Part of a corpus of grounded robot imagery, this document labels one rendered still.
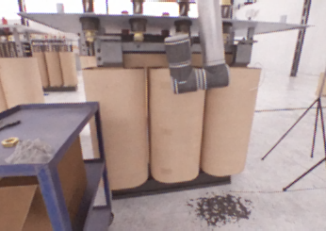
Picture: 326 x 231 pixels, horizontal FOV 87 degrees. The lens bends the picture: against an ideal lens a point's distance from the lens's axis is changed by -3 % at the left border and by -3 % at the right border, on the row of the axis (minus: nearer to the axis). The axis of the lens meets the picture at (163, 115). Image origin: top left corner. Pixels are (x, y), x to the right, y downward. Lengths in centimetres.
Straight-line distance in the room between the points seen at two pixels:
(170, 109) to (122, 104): 31
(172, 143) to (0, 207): 99
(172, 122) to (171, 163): 33
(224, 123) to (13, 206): 124
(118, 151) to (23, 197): 79
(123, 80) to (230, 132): 87
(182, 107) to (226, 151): 54
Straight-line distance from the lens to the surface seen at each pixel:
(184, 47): 81
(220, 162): 156
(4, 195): 65
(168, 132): 127
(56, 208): 61
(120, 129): 123
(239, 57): 139
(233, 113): 141
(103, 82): 115
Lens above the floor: 115
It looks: 18 degrees down
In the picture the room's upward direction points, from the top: straight up
